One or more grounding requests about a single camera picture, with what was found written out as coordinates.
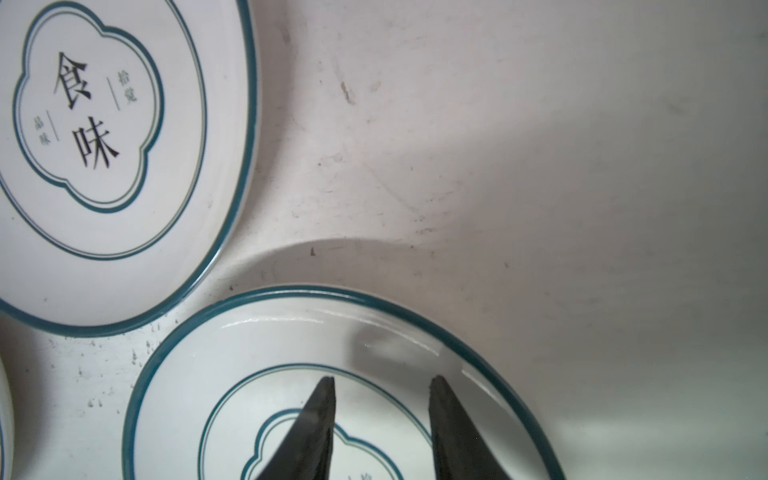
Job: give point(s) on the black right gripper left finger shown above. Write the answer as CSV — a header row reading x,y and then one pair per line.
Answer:
x,y
306,451

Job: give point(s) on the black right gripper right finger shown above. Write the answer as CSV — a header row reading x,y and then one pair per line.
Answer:
x,y
459,451

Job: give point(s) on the white green-rim plate front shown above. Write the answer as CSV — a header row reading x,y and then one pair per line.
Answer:
x,y
221,392

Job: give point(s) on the white green-rim plate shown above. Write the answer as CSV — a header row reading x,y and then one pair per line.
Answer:
x,y
221,392
129,134

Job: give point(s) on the white green-rim plate rear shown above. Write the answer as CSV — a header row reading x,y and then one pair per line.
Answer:
x,y
129,134

